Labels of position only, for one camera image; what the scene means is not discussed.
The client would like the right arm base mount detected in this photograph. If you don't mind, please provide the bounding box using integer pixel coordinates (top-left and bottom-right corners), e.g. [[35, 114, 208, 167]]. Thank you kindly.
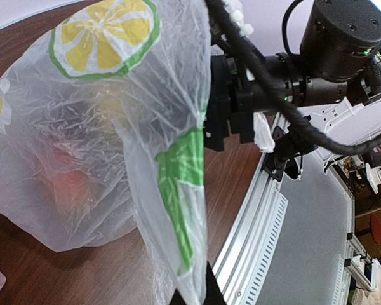
[[263, 126, 318, 182]]

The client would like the clear plastic bag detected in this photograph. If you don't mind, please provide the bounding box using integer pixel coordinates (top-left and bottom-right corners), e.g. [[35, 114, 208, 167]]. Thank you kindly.
[[0, 1, 212, 304]]

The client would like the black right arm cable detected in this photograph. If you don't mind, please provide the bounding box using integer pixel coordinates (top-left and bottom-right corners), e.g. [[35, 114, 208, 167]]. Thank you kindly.
[[204, 0, 381, 156]]

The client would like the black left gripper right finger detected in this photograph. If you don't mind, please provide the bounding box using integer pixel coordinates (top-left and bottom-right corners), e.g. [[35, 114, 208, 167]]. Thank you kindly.
[[203, 262, 225, 305]]

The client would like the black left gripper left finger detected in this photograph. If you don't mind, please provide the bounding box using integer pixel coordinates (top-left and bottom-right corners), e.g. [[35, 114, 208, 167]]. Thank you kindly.
[[169, 290, 185, 305]]

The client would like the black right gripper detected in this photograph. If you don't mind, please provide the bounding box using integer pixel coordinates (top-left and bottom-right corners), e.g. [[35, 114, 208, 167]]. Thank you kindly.
[[204, 1, 381, 151]]

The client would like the red orange mango fruit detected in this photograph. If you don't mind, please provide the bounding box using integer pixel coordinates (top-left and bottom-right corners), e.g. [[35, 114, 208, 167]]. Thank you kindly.
[[50, 171, 91, 214]]

